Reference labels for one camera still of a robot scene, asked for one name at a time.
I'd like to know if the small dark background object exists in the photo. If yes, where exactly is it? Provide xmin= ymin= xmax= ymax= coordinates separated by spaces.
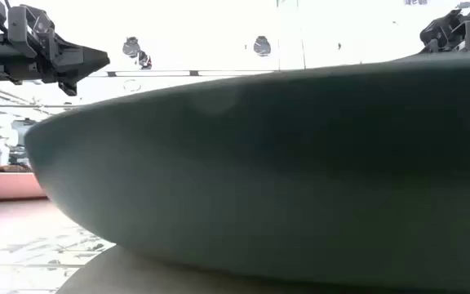
xmin=137 ymin=51 xmax=153 ymax=70

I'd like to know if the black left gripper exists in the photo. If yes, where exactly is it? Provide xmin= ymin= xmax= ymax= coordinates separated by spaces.
xmin=0 ymin=0 xmax=111 ymax=97

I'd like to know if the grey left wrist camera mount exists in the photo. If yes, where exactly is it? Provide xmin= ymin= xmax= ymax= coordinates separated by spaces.
xmin=7 ymin=4 xmax=55 ymax=59

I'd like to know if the dark grey plate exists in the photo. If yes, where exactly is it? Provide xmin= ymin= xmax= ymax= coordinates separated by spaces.
xmin=23 ymin=51 xmax=470 ymax=293

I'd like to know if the white blurred figure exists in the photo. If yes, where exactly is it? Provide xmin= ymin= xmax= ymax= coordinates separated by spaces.
xmin=0 ymin=113 xmax=20 ymax=166

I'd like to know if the grey round background object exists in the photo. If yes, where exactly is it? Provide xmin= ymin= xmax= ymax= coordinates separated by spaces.
xmin=122 ymin=36 xmax=141 ymax=58
xmin=253 ymin=35 xmax=272 ymax=57

